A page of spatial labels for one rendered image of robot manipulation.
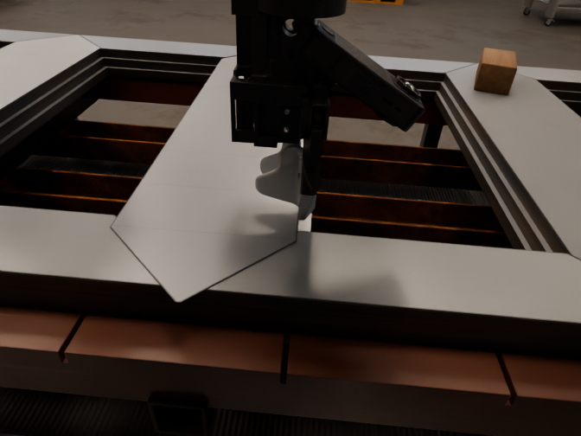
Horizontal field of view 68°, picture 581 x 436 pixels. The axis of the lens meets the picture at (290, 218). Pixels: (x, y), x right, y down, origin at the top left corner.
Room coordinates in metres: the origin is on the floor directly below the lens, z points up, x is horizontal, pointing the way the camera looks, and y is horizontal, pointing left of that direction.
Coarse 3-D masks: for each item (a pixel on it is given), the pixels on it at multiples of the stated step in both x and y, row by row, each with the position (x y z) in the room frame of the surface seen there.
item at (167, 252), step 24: (144, 240) 0.31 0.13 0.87; (168, 240) 0.31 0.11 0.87; (192, 240) 0.31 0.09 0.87; (216, 240) 0.31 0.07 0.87; (240, 240) 0.32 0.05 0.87; (264, 240) 0.32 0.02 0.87; (288, 240) 0.32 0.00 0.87; (144, 264) 0.28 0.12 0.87; (168, 264) 0.28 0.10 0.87; (192, 264) 0.28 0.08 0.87; (216, 264) 0.28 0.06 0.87; (240, 264) 0.28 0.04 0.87
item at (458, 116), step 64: (128, 64) 0.91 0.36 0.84; (192, 64) 0.90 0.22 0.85; (0, 128) 0.56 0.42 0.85; (512, 192) 0.47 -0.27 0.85; (192, 320) 0.25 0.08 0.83; (256, 320) 0.25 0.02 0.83; (320, 320) 0.25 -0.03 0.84; (384, 320) 0.25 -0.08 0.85; (448, 320) 0.24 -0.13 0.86; (512, 320) 0.24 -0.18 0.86
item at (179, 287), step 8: (160, 280) 0.26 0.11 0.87; (168, 280) 0.26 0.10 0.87; (176, 280) 0.26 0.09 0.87; (184, 280) 0.26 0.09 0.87; (192, 280) 0.26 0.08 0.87; (200, 280) 0.26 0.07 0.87; (208, 280) 0.26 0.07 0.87; (216, 280) 0.26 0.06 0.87; (168, 288) 0.25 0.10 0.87; (176, 288) 0.25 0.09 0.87; (184, 288) 0.25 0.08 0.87; (192, 288) 0.25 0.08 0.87; (200, 288) 0.25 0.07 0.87; (176, 296) 0.24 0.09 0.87; (184, 296) 0.24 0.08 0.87; (192, 296) 0.24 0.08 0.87
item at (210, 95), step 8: (208, 88) 0.72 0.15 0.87; (216, 88) 0.72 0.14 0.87; (224, 88) 0.72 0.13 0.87; (200, 96) 0.68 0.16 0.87; (208, 96) 0.68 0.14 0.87; (216, 96) 0.68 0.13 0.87; (224, 96) 0.69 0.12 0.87; (208, 104) 0.65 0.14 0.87; (216, 104) 0.65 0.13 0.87; (224, 104) 0.65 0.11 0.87
